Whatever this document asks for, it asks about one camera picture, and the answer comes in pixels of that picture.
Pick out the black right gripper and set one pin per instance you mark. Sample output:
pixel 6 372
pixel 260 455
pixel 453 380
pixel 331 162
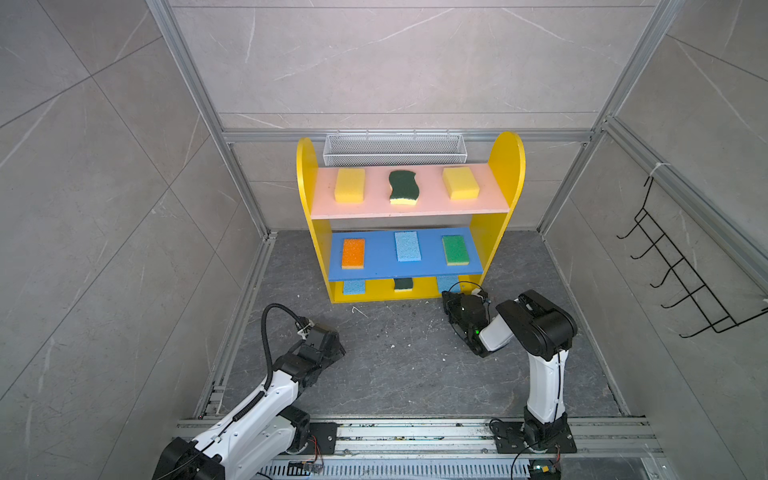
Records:
pixel 451 303

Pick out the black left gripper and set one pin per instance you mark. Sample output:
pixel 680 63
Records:
pixel 337 350

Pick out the blue sponge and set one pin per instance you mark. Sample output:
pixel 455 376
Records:
pixel 448 283
pixel 354 287
pixel 407 246

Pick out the bright green sponge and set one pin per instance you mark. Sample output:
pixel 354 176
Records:
pixel 455 250

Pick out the dark green sponge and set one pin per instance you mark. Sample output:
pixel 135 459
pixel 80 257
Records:
pixel 403 284
pixel 404 188

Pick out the orange sponge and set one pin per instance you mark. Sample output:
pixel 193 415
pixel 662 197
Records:
pixel 353 254

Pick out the yellow sponge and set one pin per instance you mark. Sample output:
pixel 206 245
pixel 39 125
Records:
pixel 460 183
pixel 350 186

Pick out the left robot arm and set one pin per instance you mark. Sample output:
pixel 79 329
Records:
pixel 264 425

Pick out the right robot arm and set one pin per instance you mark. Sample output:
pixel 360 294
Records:
pixel 543 329

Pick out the yellow shelf with coloured boards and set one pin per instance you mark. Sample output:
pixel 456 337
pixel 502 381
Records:
pixel 482 221

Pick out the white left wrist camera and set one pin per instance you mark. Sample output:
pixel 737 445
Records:
pixel 304 326

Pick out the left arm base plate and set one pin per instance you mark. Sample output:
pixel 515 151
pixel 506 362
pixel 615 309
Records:
pixel 322 435

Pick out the aluminium mounting rail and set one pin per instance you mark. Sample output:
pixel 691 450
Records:
pixel 615 436

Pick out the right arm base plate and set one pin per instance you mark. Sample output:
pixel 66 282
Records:
pixel 530 435

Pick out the white wire mesh basket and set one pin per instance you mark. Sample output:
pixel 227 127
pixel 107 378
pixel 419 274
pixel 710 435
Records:
pixel 363 150

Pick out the black wire hook rack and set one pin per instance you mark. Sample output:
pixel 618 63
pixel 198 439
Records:
pixel 695 290

